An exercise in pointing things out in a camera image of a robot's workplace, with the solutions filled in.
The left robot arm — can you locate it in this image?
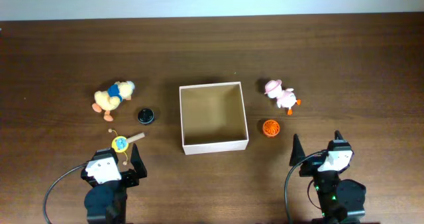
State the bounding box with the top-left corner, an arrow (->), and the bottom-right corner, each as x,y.
81,144 -> 147,224

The yellow plush duck blue vest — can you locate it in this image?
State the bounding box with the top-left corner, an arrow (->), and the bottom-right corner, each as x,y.
91,81 -> 135,122

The yellow rattle drum wooden handle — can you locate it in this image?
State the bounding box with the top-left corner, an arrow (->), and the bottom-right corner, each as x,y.
108,129 -> 145,166

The open cardboard box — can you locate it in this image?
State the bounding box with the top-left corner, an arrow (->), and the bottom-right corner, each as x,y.
179,82 -> 249,155

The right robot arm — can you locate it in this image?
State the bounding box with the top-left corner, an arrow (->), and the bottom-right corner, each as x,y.
284,131 -> 366,223

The black round cap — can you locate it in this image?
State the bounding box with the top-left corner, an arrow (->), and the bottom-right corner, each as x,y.
137,108 -> 154,125

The orange ribbed round ball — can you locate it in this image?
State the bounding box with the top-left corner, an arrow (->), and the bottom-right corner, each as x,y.
262,119 -> 280,138

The pink toy duck with hat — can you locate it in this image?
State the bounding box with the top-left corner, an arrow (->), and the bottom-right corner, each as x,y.
264,80 -> 301,115

